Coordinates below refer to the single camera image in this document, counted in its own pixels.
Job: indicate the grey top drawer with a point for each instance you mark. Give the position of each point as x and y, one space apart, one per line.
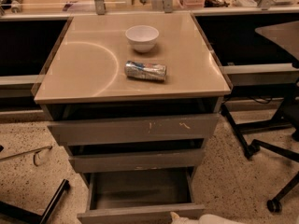
133 130

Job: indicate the thin metal rod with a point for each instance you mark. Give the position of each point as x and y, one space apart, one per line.
33 151

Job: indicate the grey bottom drawer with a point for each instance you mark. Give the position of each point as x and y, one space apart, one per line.
129 197

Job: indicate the grey drawer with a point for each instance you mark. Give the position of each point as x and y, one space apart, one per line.
133 130
129 197
137 161

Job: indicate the grey drawer cabinet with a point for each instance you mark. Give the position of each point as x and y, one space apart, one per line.
85 77

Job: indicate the crushed silver blue can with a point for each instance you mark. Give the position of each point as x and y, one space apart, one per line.
146 71

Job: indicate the white bowl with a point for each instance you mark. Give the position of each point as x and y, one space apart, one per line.
142 38

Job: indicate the grey middle drawer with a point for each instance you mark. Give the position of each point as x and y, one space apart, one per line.
137 161

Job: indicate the black desk frame leg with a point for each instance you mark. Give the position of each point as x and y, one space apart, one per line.
276 122

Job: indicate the black stand leg left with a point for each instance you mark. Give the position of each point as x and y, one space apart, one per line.
32 216

